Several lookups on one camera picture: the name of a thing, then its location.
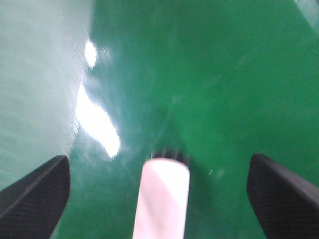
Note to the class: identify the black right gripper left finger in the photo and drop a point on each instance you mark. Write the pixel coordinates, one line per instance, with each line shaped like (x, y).
(31, 207)

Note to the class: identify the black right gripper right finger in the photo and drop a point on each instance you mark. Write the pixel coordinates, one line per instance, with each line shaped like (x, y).
(285, 204)

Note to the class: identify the pink broom with black bristles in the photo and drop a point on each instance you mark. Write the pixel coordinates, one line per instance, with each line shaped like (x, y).
(163, 196)

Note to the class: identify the green conveyor belt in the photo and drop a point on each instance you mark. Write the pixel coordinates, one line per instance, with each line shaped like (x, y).
(110, 82)

